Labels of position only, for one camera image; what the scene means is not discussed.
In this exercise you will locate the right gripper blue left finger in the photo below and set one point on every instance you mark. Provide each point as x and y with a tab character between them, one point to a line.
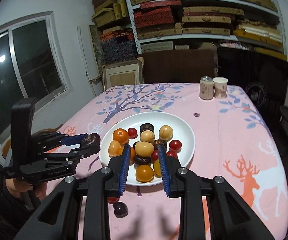
122	169

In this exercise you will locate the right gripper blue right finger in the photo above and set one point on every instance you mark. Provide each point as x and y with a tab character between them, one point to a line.
164	168

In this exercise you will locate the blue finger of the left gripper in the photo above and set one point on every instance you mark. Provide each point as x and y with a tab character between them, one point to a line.
83	152
73	140

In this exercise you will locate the yellow tomato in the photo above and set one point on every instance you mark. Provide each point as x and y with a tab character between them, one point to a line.
157	169
144	174

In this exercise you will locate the red cherry tomato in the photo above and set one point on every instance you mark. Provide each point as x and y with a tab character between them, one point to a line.
132	132
175	145

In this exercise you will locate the pale yellow round fruit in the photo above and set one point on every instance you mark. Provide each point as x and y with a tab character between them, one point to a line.
165	132

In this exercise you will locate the orange tangerine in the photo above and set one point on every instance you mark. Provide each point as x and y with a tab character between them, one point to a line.
121	135

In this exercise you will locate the left hand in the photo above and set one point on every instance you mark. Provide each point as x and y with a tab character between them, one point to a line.
17	187

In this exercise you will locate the dark brown passion fruit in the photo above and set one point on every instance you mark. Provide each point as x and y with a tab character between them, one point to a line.
91	139

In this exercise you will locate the pale yellow plum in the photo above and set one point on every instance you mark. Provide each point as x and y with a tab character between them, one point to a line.
144	149

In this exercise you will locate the white round plate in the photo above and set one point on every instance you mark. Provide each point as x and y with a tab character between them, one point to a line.
145	133

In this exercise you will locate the dark purple plum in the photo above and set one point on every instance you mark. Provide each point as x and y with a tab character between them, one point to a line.
120	209

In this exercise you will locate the pink printed tablecloth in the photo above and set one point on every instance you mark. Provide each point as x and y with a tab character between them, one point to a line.
226	137

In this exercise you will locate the pink drink can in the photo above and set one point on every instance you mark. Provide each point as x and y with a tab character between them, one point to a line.
206	88

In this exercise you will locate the framed cardboard box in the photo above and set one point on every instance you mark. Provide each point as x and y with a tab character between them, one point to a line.
128	72

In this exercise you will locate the brown wooden board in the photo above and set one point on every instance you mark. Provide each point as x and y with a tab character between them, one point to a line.
180	66

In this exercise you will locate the sliding glass window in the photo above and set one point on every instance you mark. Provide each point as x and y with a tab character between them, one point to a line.
30	65

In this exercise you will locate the black panel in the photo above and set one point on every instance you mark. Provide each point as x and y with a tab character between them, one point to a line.
264	78

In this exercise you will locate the white metal shelf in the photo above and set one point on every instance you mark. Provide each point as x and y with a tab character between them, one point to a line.
182	24

